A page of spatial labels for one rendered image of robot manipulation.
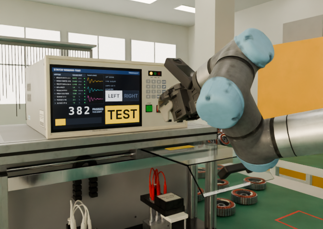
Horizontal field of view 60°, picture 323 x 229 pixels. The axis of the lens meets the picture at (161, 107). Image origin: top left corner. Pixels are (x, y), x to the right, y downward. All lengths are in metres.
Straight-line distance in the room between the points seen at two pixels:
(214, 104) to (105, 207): 0.63
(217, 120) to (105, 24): 7.35
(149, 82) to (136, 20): 7.35
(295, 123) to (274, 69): 4.02
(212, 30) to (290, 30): 1.17
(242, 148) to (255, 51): 0.17
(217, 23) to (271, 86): 1.32
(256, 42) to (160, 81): 0.41
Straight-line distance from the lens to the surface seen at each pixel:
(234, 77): 0.47
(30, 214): 0.92
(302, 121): 0.52
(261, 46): 0.53
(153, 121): 0.85
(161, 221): 0.95
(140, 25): 8.19
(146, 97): 0.84
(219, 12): 4.87
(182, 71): 0.66
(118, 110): 0.79
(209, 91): 0.45
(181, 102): 0.65
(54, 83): 0.74
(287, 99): 4.39
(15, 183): 0.72
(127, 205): 1.01
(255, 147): 0.53
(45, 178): 0.73
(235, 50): 0.53
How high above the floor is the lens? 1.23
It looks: 3 degrees down
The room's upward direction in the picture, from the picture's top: straight up
